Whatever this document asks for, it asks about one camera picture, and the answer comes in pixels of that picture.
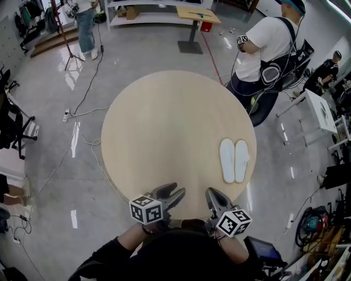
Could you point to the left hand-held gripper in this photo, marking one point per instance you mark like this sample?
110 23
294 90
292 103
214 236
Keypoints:
146 210

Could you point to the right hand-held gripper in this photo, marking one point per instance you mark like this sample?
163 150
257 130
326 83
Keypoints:
233 222

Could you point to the white slipper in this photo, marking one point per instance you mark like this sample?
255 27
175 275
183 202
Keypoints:
227 162
241 160

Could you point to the person's right forearm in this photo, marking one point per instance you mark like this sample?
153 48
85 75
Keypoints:
233 247

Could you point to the person's left forearm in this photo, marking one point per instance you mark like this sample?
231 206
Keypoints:
134 237

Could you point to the person's black clothing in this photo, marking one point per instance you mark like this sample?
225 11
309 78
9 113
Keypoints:
170 258

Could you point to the black monitor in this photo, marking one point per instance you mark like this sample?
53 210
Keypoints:
263 250

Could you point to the white power strip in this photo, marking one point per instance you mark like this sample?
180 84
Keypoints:
290 221
66 115

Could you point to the teal vacuum cleaner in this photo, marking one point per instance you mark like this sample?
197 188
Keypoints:
312 225

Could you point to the white side table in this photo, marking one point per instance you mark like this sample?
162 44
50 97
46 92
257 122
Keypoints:
319 109

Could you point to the red box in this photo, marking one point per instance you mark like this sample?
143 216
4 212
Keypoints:
206 26

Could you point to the black office chair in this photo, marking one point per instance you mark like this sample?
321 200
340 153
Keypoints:
11 118

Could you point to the wooden desk with black base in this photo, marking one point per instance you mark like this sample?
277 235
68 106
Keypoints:
197 16

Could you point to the blue tool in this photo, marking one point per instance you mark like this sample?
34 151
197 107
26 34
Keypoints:
199 13

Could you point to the cardboard box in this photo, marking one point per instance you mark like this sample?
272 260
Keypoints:
132 12

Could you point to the red tripod stand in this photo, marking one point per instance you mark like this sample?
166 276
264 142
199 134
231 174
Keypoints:
64 33

